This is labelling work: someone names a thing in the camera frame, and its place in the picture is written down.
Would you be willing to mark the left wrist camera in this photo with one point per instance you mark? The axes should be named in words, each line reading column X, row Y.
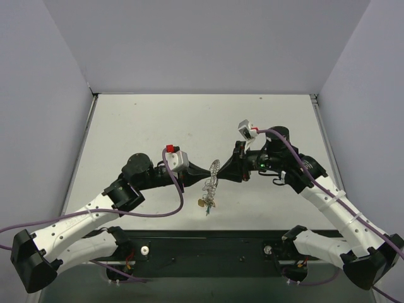
column 175, row 158

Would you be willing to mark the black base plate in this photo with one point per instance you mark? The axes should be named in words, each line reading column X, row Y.
column 205, row 253

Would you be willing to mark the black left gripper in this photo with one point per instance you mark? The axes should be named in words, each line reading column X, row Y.
column 184, row 178

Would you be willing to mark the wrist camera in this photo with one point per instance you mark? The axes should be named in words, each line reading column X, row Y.
column 175, row 158
column 248, row 132

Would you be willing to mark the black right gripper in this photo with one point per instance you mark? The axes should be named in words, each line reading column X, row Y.
column 239, row 163

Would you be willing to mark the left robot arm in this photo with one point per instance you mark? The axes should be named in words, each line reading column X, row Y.
column 39, row 257

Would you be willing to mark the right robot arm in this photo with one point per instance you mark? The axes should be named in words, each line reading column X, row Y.
column 365, row 253

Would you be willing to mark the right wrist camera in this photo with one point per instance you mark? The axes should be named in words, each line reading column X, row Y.
column 248, row 132

